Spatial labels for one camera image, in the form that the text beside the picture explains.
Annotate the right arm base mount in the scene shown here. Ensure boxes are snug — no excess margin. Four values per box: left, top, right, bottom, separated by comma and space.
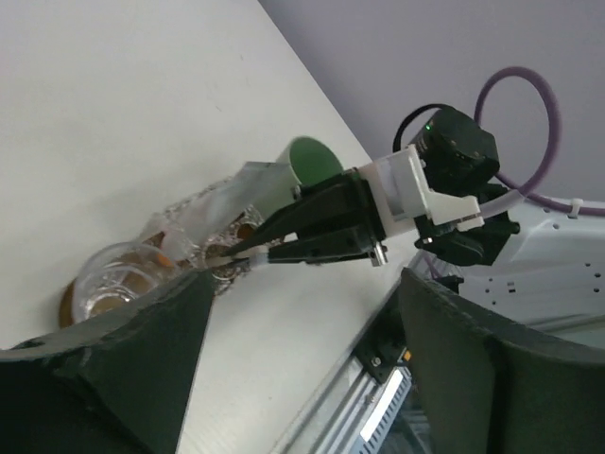
354, 299, 406, 384

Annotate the oval wooden tray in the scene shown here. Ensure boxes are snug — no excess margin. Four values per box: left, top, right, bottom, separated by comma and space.
59, 225, 257, 328

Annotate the clear plastic cup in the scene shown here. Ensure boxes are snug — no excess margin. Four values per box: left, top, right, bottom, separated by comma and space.
71, 241, 182, 323

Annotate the pale green cup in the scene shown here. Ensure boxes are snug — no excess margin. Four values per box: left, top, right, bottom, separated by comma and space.
252, 135, 346, 221

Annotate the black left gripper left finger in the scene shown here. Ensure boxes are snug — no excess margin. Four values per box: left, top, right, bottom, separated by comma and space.
1, 271, 215, 453

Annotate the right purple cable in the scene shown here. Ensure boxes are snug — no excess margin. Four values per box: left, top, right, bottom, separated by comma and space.
420, 65, 605, 285

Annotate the white slotted cable duct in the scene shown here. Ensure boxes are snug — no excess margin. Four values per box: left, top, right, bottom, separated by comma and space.
350, 367, 412, 454

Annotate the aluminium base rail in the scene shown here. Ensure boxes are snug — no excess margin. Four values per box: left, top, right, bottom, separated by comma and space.
268, 250, 605, 454

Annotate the white toothpaste tube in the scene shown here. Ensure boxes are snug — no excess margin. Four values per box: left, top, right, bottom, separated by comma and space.
176, 162, 288, 245
154, 229, 190, 269

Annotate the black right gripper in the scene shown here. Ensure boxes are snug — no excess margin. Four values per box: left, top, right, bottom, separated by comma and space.
226, 167, 389, 267

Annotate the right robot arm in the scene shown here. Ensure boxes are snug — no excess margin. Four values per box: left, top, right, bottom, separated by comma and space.
227, 104, 604, 332

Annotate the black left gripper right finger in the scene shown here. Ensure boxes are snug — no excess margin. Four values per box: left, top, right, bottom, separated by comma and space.
398, 269, 604, 453

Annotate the clear compartment organizer box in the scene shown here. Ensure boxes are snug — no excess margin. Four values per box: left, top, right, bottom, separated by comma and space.
139, 180, 264, 270

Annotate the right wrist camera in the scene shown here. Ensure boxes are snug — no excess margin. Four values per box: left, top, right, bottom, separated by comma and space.
354, 144, 484, 237

